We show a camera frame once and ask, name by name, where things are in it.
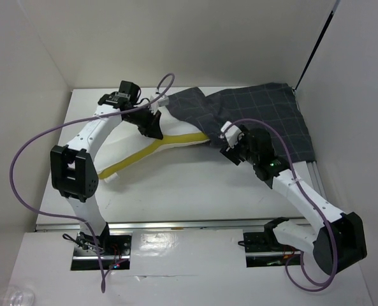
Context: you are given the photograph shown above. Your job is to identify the clear plastic object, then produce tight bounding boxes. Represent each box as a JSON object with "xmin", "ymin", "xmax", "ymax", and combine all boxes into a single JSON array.
[{"xmin": 0, "ymin": 285, "xmax": 35, "ymax": 306}]

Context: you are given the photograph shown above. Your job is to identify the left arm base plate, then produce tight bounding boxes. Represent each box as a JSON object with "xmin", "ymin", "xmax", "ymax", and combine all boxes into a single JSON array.
[{"xmin": 62, "ymin": 233, "xmax": 132, "ymax": 271}]

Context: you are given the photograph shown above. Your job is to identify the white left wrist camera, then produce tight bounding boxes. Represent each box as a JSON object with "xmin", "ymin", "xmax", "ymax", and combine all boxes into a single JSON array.
[{"xmin": 150, "ymin": 95, "xmax": 169, "ymax": 113}]

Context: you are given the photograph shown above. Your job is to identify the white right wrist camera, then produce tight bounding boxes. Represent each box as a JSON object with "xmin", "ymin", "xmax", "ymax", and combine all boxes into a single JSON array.
[{"xmin": 220, "ymin": 121, "xmax": 244, "ymax": 148}]

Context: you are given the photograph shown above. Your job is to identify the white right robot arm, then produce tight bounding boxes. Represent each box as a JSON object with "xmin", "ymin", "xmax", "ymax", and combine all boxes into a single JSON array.
[{"xmin": 221, "ymin": 122, "xmax": 367, "ymax": 275}]

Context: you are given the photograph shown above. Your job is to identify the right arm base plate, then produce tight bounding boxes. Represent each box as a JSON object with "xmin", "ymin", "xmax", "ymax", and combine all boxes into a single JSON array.
[{"xmin": 237, "ymin": 232, "xmax": 300, "ymax": 268}]

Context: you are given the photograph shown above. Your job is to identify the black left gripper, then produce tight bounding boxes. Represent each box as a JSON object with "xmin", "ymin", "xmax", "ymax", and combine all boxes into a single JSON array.
[{"xmin": 124, "ymin": 105, "xmax": 163, "ymax": 139}]

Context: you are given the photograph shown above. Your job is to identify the aluminium right side rail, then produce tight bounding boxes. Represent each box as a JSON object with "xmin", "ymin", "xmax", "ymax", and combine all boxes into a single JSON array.
[{"xmin": 293, "ymin": 161, "xmax": 328, "ymax": 200}]

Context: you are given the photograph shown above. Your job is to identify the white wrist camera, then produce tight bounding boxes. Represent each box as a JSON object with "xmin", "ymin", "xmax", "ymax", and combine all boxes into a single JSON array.
[
  {"xmin": 150, "ymin": 95, "xmax": 169, "ymax": 113},
  {"xmin": 220, "ymin": 121, "xmax": 244, "ymax": 148}
]

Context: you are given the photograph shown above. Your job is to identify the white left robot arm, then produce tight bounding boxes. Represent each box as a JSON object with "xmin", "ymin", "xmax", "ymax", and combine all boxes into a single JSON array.
[{"xmin": 50, "ymin": 81, "xmax": 163, "ymax": 254}]

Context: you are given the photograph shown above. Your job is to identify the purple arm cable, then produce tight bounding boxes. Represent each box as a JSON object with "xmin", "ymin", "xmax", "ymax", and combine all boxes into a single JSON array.
[
  {"xmin": 222, "ymin": 118, "xmax": 341, "ymax": 293},
  {"xmin": 9, "ymin": 73, "xmax": 177, "ymax": 294}
]

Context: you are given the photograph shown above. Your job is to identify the aluminium rail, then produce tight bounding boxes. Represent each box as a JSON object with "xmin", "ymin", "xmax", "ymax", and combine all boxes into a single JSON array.
[
  {"xmin": 34, "ymin": 216, "xmax": 336, "ymax": 233},
  {"xmin": 293, "ymin": 161, "xmax": 328, "ymax": 200}
]

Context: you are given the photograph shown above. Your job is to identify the white pillow with yellow edge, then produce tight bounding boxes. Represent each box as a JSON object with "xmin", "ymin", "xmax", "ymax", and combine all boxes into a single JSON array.
[{"xmin": 94, "ymin": 106, "xmax": 210, "ymax": 180}]

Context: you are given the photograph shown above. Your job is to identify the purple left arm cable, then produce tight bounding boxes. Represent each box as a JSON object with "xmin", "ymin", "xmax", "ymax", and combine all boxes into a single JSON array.
[{"xmin": 9, "ymin": 73, "xmax": 177, "ymax": 294}]

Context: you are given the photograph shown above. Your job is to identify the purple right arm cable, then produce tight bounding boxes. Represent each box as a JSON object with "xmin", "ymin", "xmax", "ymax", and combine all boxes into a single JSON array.
[{"xmin": 222, "ymin": 118, "xmax": 341, "ymax": 293}]

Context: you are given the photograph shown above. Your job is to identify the dark grey checked pillowcase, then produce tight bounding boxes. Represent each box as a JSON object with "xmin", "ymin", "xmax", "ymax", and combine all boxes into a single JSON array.
[{"xmin": 166, "ymin": 83, "xmax": 316, "ymax": 163}]

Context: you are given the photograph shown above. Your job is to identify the aluminium front rail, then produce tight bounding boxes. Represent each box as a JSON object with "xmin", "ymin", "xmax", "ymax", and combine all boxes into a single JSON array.
[{"xmin": 34, "ymin": 216, "xmax": 336, "ymax": 233}]

